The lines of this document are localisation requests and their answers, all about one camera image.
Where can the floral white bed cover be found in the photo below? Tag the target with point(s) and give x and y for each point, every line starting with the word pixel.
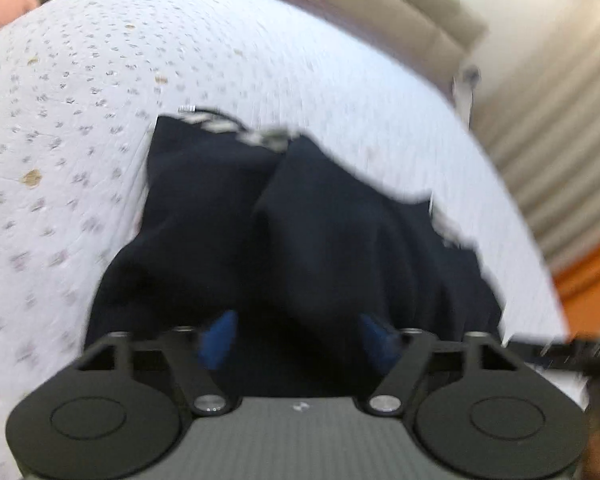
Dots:
pixel 81 85

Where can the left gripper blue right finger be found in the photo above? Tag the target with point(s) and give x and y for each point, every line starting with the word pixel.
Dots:
pixel 381 342

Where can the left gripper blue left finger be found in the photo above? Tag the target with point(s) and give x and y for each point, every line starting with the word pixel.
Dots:
pixel 216 341

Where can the white paper bag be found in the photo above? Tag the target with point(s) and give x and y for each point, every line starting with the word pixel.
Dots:
pixel 463 89

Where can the beige curtain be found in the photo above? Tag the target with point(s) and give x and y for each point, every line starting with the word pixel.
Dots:
pixel 541 129

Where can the black hoodie with white stripes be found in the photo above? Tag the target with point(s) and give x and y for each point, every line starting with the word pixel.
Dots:
pixel 298 248

